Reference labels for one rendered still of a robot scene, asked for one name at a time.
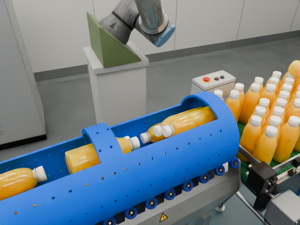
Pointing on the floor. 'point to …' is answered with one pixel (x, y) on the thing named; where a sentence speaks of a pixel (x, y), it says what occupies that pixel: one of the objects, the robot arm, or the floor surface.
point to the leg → (203, 219)
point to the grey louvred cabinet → (17, 86)
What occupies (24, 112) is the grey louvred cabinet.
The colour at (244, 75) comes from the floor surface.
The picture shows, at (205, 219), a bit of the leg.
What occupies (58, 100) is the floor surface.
